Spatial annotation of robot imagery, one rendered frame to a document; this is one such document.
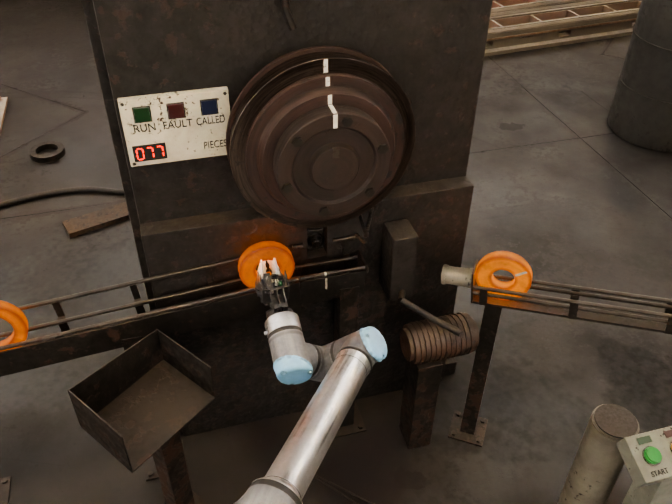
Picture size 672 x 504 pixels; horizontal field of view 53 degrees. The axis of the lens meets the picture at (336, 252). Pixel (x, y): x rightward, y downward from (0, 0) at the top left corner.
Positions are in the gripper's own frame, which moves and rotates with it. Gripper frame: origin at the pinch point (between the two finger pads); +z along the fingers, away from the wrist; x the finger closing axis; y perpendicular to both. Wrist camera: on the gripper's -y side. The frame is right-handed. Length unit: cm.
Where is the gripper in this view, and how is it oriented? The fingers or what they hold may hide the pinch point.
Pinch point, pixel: (265, 261)
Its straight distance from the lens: 188.9
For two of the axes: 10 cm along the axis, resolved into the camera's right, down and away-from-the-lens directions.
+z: -2.5, -8.0, 5.5
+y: 0.9, -5.8, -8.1
